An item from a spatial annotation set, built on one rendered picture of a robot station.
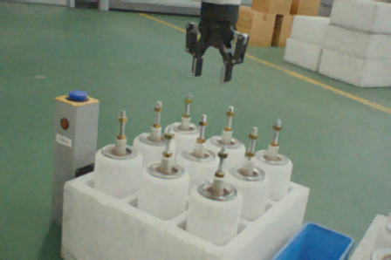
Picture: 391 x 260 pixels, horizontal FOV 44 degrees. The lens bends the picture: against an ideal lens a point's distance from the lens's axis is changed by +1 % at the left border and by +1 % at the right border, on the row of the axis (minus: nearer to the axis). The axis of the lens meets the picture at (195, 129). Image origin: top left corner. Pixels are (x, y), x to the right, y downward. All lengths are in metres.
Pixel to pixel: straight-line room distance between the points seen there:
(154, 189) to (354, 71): 2.64
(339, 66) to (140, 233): 2.74
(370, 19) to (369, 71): 0.34
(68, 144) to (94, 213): 0.20
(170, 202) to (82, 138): 0.30
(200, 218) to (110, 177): 0.22
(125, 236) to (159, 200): 0.10
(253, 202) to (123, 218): 0.25
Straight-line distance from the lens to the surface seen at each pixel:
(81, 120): 1.09
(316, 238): 1.13
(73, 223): 1.04
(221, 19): 0.92
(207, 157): 1.01
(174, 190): 0.90
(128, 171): 0.96
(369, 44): 3.36
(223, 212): 0.84
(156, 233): 0.89
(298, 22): 3.87
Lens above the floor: 0.63
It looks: 19 degrees down
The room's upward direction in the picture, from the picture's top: 8 degrees clockwise
